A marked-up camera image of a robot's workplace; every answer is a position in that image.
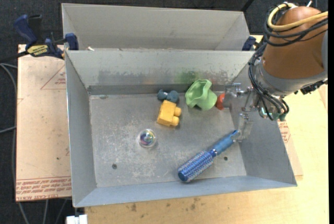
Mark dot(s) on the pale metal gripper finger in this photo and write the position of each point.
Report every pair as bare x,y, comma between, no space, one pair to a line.
244,129
231,100

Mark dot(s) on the red-orange small block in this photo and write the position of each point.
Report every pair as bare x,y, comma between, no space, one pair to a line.
220,103

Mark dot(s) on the blue round hairbrush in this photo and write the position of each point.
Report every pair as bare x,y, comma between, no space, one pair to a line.
199,164

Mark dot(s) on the dark blue-grey rubber toy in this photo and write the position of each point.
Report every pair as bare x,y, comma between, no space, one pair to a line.
171,95

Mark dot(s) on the yellow toy building block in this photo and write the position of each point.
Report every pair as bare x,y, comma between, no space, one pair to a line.
167,113

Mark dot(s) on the clear ball with colourful swirl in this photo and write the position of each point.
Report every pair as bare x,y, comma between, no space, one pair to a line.
147,138

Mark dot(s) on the grey metal bin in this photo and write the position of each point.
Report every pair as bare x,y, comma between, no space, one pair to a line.
130,165

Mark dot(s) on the brown cardboard board red print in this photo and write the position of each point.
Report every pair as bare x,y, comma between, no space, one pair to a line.
41,126

